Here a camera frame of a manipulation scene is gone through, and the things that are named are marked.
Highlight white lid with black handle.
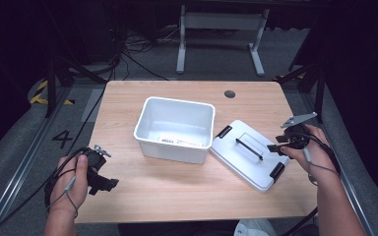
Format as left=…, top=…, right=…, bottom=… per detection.
left=209, top=119, right=290, bottom=194

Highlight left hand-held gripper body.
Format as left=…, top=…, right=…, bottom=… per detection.
left=83, top=144, right=113, bottom=181

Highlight white plastic storage box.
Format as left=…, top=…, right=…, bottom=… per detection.
left=133, top=95, right=217, bottom=165

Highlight white metal table frame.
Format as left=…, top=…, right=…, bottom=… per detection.
left=175, top=4, right=271, bottom=79

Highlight grey wrist cord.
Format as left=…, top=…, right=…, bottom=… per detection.
left=46, top=175, right=79, bottom=219
left=302, top=147, right=342, bottom=187

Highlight person's dark legs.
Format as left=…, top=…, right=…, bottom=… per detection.
left=117, top=220, right=238, bottom=236

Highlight white label sticker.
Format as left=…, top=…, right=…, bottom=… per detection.
left=157, top=135, right=205, bottom=148

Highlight grey right wrist cord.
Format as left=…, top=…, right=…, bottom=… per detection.
left=302, top=147, right=342, bottom=187

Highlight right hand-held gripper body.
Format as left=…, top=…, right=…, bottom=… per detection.
left=275, top=111, right=319, bottom=151

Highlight yellow black floor tape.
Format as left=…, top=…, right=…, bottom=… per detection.
left=29, top=79, right=77, bottom=106

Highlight aluminium floor rail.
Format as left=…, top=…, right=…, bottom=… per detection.
left=0, top=86, right=74, bottom=236
left=298, top=90, right=377, bottom=236

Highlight white cloth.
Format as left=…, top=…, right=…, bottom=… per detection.
left=233, top=218, right=278, bottom=236

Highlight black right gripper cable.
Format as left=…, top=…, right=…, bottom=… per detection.
left=280, top=131, right=343, bottom=236

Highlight black tripod stand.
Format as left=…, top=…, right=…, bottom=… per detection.
left=275, top=61, right=327, bottom=125
left=43, top=54, right=108, bottom=120

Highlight person's right hand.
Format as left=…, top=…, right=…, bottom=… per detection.
left=280, top=124, right=342, bottom=185

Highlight grey left wrist cord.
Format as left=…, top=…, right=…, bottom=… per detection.
left=46, top=175, right=79, bottom=219

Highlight person's left hand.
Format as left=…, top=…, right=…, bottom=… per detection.
left=48, top=153, right=90, bottom=218

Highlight bundle of floor cables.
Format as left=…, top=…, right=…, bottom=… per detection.
left=111, top=24, right=180, bottom=82

